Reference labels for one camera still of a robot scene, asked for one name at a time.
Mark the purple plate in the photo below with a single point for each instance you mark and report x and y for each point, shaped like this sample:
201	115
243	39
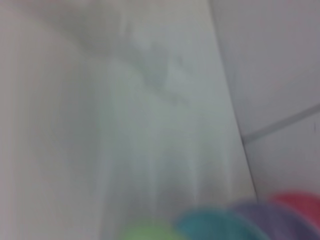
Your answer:
282	220

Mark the green plate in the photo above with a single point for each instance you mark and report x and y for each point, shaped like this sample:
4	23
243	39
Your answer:
150	232

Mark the pink plate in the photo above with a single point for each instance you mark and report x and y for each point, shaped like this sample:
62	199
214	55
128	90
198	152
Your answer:
302	203

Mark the blue plate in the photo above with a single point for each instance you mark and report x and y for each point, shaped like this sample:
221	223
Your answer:
220	225

